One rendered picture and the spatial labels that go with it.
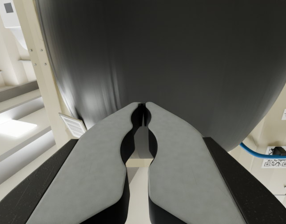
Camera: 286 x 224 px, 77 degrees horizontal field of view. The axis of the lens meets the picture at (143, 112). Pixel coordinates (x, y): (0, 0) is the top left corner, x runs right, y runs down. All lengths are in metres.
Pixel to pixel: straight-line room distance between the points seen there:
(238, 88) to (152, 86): 0.09
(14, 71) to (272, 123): 10.69
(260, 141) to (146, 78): 0.42
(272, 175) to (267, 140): 0.13
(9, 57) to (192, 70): 10.64
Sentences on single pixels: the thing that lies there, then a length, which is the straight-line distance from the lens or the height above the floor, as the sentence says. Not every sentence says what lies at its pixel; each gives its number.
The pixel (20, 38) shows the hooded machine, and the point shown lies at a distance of 4.59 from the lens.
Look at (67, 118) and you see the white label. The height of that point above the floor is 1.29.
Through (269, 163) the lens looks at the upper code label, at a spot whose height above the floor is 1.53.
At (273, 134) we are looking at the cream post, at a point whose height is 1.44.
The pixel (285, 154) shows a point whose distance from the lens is 0.58.
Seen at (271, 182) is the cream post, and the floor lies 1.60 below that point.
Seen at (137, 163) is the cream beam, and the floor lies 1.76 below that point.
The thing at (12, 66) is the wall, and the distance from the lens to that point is 10.80.
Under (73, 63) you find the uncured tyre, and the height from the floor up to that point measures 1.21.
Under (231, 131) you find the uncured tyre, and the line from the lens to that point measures 0.27.
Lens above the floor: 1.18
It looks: 25 degrees up
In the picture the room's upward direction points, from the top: 177 degrees clockwise
